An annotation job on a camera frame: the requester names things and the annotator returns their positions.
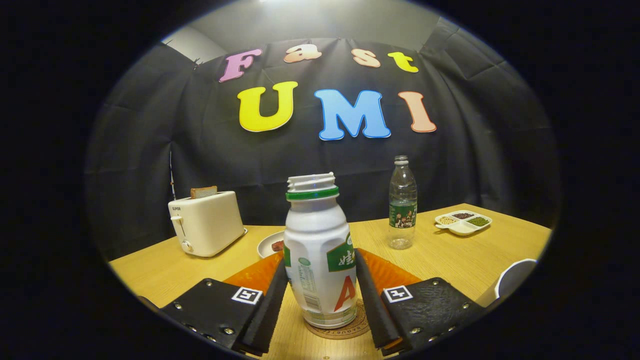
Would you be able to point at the slice of toast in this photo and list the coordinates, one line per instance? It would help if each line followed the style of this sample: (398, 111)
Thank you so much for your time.
(204, 192)

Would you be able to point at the white divided dish with beans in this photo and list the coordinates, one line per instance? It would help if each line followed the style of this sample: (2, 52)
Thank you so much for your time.
(462, 228)

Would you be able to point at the cream toaster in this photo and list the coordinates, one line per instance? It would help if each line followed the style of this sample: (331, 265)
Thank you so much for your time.
(210, 225)

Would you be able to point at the black backdrop cloth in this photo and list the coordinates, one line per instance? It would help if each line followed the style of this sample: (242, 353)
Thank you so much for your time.
(150, 150)

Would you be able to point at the round white plate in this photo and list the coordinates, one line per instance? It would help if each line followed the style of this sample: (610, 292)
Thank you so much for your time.
(265, 245)

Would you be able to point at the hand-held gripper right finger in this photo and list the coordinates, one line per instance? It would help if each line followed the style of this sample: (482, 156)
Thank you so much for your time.
(372, 310)

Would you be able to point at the round cork coaster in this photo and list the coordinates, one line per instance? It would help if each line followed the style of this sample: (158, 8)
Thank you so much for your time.
(357, 327)

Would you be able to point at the wooden table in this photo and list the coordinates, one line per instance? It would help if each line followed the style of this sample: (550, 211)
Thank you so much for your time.
(450, 260)

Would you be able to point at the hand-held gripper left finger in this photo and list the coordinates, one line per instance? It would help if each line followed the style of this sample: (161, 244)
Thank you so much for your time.
(267, 315)

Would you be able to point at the clear plastic water bottle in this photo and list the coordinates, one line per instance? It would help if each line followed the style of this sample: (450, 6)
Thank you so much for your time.
(403, 200)

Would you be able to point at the white juice bottle green label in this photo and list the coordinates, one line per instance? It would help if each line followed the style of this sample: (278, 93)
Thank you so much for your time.
(315, 235)

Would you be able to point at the red meat strips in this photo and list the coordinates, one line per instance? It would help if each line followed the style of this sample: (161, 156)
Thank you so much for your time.
(278, 246)

